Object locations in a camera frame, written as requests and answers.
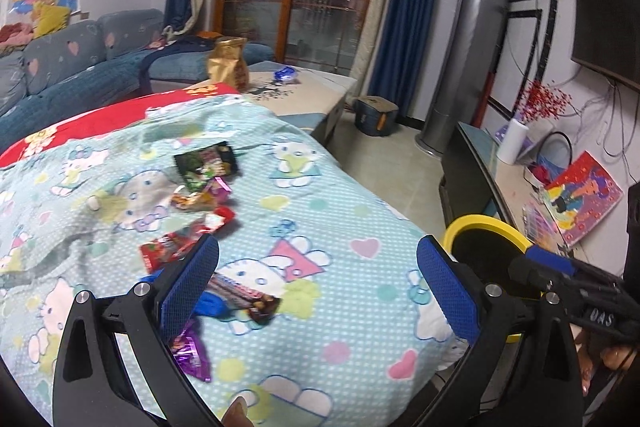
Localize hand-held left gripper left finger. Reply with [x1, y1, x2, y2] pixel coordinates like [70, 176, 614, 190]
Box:
[52, 234, 221, 427]

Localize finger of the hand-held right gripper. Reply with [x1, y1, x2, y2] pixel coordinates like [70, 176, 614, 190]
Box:
[508, 254, 568, 294]
[525, 246, 583, 279]

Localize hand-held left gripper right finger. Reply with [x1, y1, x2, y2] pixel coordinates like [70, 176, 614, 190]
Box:
[416, 236, 585, 427]

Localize red snack wrapper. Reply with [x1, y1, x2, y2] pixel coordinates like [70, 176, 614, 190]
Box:
[139, 229, 213, 273]

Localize yellow black trash bin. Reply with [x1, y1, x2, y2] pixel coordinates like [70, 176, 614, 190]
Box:
[444, 215, 543, 345]

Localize green snack packet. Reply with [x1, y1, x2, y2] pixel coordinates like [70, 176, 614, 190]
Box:
[173, 141, 242, 192]

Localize person's right hand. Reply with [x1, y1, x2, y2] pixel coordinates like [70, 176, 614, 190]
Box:
[575, 327, 640, 397]

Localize person's left hand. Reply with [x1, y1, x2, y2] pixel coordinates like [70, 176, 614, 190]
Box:
[222, 397, 257, 427]

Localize blue plastic bag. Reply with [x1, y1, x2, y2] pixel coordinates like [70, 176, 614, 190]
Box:
[137, 274, 236, 323]

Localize colourful bead sheet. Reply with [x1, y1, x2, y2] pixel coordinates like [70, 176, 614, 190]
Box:
[522, 202, 561, 253]

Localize shiny purple wrapper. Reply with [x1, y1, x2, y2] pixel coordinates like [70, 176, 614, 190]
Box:
[170, 322, 213, 383]

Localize colourful red painting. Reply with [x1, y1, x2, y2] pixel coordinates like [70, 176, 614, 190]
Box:
[540, 150, 625, 249]

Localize brown chocolate wrapper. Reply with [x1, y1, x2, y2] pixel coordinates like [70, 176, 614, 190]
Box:
[207, 272, 282, 325]

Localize red white wrapper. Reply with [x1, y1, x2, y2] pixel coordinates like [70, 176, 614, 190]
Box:
[202, 206, 236, 235]

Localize orange yellow wrapper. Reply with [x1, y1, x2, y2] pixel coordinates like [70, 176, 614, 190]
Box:
[170, 177, 233, 212]

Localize purple white box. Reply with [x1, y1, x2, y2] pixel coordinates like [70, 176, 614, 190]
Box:
[492, 122, 553, 165]

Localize dark television stand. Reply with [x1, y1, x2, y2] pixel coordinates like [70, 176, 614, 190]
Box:
[439, 122, 601, 268]

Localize white paper roll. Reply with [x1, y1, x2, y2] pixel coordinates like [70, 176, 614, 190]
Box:
[497, 118, 530, 165]

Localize cartoon cat printed blanket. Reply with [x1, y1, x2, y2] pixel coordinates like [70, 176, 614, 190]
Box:
[0, 94, 468, 427]

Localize red berry branches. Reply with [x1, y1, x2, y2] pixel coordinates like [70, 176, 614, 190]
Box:
[517, 81, 573, 122]

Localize dark storage box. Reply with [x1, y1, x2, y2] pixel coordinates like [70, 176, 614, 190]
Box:
[353, 95, 399, 138]

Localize red printed blanket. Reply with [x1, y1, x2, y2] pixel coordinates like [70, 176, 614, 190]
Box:
[0, 87, 241, 168]

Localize gold paper bag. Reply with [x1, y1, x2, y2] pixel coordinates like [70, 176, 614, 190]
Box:
[207, 37, 249, 92]

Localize beige coffee table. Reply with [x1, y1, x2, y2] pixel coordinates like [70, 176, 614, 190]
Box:
[187, 62, 358, 148]

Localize grey tower air conditioner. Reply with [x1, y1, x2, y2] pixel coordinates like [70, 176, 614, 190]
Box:
[416, 0, 515, 155]

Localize blue grey sofa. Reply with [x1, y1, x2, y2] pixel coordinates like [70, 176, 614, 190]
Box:
[0, 9, 275, 152]

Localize black television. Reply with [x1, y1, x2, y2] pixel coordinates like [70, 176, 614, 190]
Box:
[570, 0, 640, 90]

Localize yellow pillow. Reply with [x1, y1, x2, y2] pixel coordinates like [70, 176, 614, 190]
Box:
[32, 4, 72, 38]

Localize pink red clothes pile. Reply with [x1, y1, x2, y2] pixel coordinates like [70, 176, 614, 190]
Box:
[0, 23, 36, 46]

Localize basket with black handle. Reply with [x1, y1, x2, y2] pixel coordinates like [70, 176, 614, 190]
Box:
[522, 132, 573, 188]

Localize hanging wall cables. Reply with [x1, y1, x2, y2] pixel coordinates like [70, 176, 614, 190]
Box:
[575, 79, 640, 188]

